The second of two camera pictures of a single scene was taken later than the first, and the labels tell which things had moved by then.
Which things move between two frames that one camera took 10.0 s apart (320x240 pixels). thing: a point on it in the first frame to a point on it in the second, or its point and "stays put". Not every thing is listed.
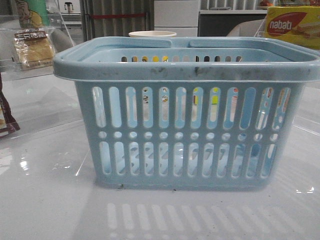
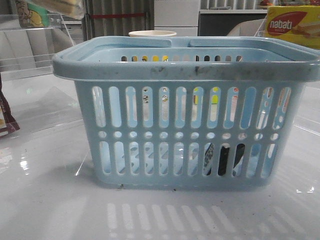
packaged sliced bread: x=34 y=48 to x=71 y=9
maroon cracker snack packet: x=8 y=122 stays put
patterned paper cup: x=152 y=33 stays put
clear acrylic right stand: x=305 y=32 stays put
